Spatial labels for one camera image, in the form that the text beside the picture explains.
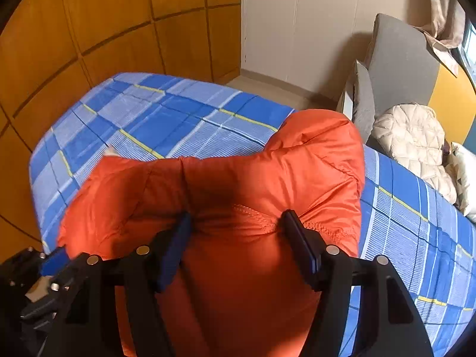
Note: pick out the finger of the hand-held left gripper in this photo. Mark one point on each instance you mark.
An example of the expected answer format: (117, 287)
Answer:
(54, 264)
(52, 297)

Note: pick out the window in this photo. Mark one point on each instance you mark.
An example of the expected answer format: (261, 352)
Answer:
(471, 44)

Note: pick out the grey pillow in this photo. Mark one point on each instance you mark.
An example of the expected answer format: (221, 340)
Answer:
(364, 100)

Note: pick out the white patterned pillow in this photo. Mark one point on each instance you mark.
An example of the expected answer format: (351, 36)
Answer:
(465, 178)

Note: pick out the beige curtain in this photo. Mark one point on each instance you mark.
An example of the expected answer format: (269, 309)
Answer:
(442, 15)

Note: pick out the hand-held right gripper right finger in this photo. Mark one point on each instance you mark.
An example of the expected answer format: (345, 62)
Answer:
(303, 247)

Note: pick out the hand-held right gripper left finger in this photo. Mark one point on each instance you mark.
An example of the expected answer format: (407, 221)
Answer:
(174, 254)

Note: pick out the cream quilted jacket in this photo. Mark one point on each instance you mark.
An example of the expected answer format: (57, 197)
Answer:
(409, 137)

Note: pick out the orange puffer jacket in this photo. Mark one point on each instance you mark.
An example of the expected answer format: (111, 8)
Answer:
(241, 178)

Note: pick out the wooden wardrobe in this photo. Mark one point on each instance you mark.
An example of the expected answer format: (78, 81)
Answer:
(111, 26)

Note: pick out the blue plaid bed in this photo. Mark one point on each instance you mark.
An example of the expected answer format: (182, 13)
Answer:
(167, 119)

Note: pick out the grey yellow blue headboard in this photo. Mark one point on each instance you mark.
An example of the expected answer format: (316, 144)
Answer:
(401, 63)

